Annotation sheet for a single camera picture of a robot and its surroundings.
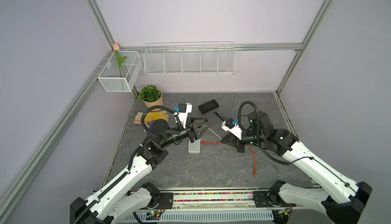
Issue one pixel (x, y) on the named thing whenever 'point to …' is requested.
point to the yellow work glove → (151, 116)
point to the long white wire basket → (190, 58)
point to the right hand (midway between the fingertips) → (222, 140)
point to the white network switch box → (195, 147)
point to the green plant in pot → (151, 96)
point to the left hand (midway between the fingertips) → (209, 125)
